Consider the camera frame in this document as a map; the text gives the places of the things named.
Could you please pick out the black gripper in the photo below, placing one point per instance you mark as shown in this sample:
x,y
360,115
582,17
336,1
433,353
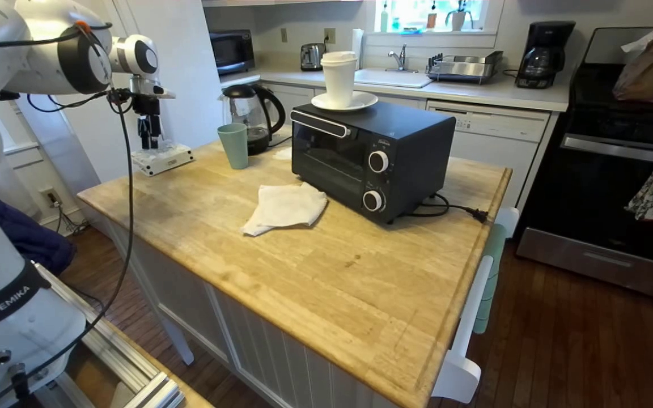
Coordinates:
x,y
146,104

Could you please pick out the white napkin holder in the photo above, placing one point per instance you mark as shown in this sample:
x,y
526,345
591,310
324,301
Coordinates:
x,y
157,162

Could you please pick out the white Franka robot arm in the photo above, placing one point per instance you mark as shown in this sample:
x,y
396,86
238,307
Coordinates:
x,y
50,48

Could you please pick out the light green hanging towel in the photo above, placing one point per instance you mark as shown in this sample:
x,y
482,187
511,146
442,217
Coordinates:
x,y
493,252

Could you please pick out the teal green cup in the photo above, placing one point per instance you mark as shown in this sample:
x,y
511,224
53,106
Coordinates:
x,y
234,141

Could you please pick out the black glass electric kettle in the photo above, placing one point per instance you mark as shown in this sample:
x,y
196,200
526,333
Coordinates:
x,y
260,108

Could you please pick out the black microwave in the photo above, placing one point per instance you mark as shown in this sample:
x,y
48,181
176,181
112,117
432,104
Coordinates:
x,y
233,51

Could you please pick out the white folded cloth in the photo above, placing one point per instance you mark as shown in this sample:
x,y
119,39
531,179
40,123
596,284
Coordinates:
x,y
286,207

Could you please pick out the dark blue fabric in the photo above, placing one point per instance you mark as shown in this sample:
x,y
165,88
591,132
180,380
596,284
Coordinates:
x,y
35,240

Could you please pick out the white paper cup with lid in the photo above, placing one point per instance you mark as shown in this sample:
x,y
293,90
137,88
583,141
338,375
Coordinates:
x,y
338,71

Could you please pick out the white plate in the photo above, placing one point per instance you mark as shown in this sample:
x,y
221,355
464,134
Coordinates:
x,y
345,102

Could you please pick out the black toaster oven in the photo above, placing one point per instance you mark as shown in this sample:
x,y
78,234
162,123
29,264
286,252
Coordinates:
x,y
382,162

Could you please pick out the chrome sink faucet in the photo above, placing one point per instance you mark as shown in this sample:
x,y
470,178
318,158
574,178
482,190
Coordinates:
x,y
399,57

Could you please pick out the wooden top kitchen island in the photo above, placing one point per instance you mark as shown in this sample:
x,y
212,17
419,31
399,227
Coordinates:
x,y
343,314

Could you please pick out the silver dish rack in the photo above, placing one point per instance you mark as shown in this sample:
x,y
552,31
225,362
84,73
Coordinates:
x,y
470,69

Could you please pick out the white dishwasher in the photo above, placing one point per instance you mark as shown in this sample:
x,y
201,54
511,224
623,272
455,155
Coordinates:
x,y
500,136

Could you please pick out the black coffee maker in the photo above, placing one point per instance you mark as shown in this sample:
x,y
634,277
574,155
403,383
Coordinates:
x,y
544,53

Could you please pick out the black stove oven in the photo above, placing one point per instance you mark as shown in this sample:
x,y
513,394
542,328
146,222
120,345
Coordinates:
x,y
587,208

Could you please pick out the brown paper bag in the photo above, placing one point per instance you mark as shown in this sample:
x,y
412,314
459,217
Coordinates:
x,y
635,80

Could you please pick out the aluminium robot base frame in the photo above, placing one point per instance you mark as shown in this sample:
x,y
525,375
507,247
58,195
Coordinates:
x,y
108,370

